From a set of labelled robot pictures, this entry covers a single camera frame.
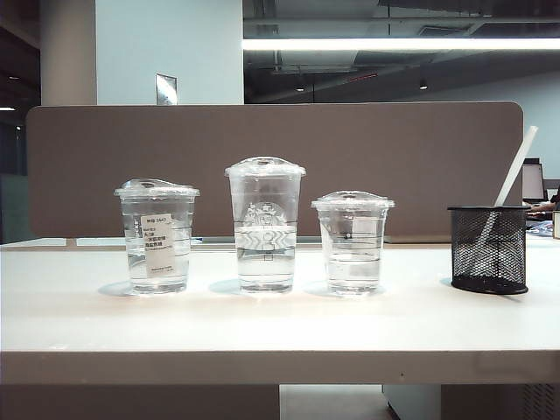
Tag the white paper straw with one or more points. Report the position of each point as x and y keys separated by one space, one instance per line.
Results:
x=516 y=165

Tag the tall clear cup, printed logo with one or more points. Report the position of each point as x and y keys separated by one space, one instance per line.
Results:
x=264 y=192

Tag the small clear lidded cup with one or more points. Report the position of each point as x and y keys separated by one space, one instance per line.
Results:
x=352 y=271

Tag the clear lidded cup, paper label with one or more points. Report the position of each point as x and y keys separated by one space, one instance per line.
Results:
x=157 y=271

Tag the brown desk partition panel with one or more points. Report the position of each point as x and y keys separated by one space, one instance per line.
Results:
x=372 y=144

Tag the long ceiling light strip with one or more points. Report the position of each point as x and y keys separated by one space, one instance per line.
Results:
x=394 y=44

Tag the black mesh pen holder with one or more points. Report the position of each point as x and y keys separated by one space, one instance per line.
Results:
x=490 y=262

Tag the background computer monitor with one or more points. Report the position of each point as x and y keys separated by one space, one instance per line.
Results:
x=533 y=181

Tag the cardboard box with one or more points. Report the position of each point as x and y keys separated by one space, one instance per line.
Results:
x=556 y=224

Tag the grey under-desk cabinet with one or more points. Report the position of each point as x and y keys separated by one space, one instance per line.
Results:
x=481 y=402

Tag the silver wall sign plaque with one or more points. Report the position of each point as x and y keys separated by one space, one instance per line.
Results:
x=166 y=89

